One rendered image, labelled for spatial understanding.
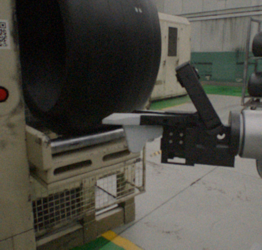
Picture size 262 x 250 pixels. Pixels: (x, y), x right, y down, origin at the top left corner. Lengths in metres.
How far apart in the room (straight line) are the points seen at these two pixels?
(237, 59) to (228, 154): 11.84
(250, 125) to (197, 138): 0.08
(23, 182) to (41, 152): 0.16
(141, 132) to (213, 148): 0.12
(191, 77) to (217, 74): 12.15
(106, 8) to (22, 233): 0.72
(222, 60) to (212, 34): 1.19
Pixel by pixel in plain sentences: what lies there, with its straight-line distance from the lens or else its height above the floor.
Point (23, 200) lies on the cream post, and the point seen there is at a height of 0.73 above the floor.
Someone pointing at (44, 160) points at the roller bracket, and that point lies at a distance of 0.81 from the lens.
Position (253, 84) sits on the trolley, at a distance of 6.10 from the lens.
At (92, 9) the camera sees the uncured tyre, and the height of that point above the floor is 1.28.
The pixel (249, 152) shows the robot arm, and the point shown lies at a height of 1.03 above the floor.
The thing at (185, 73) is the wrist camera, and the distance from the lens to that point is 0.45.
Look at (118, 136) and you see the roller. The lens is 0.97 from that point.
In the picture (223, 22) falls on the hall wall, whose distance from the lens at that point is 12.69.
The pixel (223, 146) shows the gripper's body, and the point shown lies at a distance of 0.46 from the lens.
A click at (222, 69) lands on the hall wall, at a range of 12.50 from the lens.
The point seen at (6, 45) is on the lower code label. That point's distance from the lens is 0.85.
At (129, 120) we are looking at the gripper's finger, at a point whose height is 1.07.
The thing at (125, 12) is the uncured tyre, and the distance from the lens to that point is 0.80.
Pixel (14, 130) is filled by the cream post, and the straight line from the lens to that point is 0.88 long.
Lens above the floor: 1.16
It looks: 12 degrees down
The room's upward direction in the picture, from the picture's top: straight up
